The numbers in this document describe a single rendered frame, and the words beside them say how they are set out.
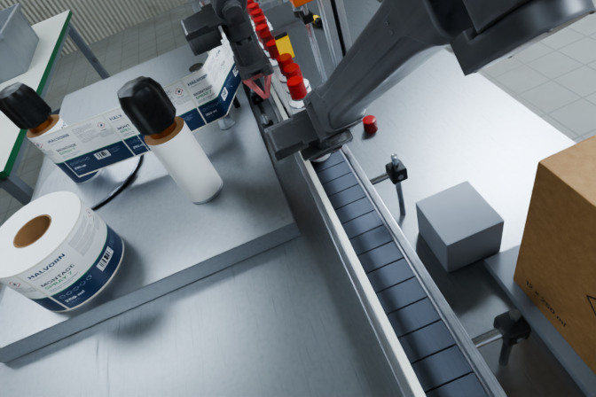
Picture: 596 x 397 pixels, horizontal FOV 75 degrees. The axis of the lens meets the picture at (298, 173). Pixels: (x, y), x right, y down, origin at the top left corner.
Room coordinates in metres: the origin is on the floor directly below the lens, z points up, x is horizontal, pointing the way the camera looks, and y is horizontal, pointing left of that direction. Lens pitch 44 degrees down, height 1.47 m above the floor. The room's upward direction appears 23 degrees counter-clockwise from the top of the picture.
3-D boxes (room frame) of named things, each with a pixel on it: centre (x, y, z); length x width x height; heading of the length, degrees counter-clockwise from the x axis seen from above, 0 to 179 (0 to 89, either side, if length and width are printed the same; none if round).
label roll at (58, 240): (0.61, 0.52, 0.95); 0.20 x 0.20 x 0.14
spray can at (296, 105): (0.65, -0.06, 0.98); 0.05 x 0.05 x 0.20
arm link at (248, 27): (0.76, 0.00, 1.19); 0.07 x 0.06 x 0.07; 92
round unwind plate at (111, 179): (0.94, 0.54, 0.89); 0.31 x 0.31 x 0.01
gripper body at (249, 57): (0.76, 0.00, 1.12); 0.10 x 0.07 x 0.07; 1
